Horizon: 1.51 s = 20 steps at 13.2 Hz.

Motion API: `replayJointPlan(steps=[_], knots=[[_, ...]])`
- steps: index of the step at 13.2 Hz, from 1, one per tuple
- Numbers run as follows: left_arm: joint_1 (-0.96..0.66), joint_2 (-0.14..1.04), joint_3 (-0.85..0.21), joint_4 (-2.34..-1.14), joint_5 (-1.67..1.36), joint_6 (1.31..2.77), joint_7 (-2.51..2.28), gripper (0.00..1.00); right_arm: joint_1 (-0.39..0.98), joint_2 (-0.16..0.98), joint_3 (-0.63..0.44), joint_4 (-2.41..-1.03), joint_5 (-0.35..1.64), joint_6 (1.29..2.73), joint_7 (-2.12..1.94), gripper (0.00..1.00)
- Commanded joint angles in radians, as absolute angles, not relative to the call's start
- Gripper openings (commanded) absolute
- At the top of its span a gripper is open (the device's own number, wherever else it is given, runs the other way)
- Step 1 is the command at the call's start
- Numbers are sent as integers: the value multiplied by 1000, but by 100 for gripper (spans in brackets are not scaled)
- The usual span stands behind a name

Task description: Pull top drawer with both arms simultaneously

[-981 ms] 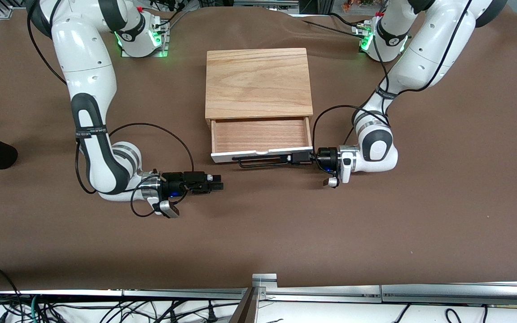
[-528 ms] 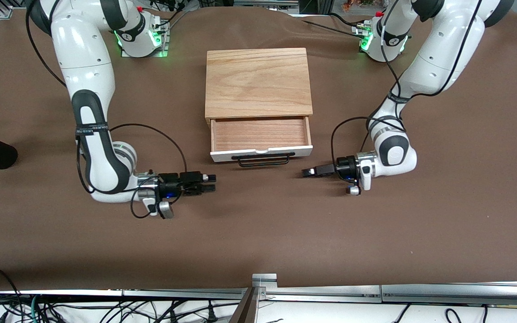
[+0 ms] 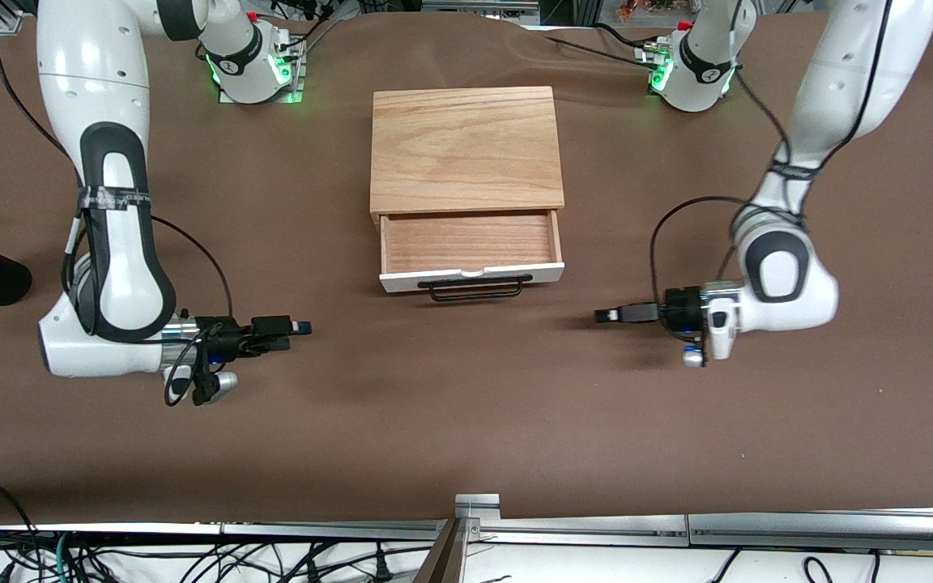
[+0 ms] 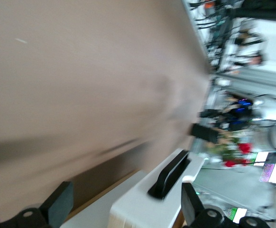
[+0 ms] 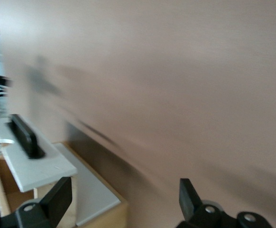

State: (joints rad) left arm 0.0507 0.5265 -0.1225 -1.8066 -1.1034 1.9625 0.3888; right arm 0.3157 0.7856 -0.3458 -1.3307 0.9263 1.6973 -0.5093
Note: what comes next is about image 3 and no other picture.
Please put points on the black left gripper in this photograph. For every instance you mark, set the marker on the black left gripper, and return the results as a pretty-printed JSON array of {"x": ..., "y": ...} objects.
[{"x": 679, "y": 308}]

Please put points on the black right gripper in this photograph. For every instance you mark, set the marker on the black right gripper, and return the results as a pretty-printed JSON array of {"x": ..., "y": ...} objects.
[{"x": 227, "y": 339}]

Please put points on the white-fronted wooden drawer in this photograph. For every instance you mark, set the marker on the white-fronted wooden drawer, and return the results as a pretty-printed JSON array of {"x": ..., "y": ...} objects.
[{"x": 470, "y": 241}]

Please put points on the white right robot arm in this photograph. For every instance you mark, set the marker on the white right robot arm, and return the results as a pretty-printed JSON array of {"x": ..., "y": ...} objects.
[{"x": 118, "y": 259}]

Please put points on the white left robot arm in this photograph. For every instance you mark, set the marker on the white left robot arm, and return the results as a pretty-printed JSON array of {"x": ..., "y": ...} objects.
[{"x": 782, "y": 279}]

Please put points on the light wooden drawer cabinet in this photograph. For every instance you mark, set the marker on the light wooden drawer cabinet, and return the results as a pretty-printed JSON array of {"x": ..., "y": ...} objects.
[{"x": 466, "y": 146}]

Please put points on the brown paper table cover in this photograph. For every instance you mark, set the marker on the brown paper table cover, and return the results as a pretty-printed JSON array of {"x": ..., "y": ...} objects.
[{"x": 466, "y": 421}]

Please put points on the short aluminium frame rail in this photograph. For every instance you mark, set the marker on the short aluminium frame rail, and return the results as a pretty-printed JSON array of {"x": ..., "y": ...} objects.
[{"x": 191, "y": 529}]

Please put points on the long aluminium frame rail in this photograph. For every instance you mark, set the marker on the long aluminium frame rail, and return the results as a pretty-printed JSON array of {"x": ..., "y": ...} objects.
[{"x": 758, "y": 530}]

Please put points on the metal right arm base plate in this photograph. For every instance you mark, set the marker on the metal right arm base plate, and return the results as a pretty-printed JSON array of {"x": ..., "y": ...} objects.
[{"x": 298, "y": 69}]

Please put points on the aluminium frame post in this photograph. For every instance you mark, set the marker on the aluminium frame post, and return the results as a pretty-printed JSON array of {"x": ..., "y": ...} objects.
[{"x": 446, "y": 559}]

